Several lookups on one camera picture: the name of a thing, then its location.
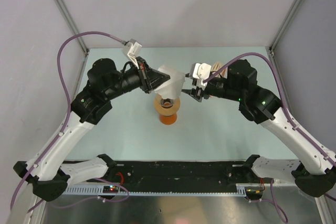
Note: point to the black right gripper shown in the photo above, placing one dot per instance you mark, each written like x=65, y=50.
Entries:
x=197, y=94

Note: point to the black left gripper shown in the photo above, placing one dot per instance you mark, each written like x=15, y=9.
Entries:
x=150, y=78

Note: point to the white paper coffee filter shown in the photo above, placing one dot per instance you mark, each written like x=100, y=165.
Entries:
x=172, y=88

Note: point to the orange carafe with wooden collar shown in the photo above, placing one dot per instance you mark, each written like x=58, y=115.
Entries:
x=167, y=116

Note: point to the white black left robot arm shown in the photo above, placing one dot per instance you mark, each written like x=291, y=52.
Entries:
x=47, y=172

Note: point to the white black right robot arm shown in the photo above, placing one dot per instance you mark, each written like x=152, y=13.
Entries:
x=313, y=170

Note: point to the orange coffee filter package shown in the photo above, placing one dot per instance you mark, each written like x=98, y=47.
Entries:
x=215, y=67

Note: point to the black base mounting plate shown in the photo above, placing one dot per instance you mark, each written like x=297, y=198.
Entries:
x=183, y=176

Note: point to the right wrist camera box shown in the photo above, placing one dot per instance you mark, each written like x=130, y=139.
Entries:
x=200, y=72

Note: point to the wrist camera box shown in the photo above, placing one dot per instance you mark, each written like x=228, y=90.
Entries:
x=200, y=72
x=131, y=50

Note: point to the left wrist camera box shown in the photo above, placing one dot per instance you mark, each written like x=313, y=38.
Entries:
x=131, y=50

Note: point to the white slotted cable duct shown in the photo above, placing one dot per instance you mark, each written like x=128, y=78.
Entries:
x=109, y=190

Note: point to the grey aluminium frame rail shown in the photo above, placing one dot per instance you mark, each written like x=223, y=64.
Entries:
x=61, y=5

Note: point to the right grey frame post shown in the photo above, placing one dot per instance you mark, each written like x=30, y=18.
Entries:
x=294, y=8

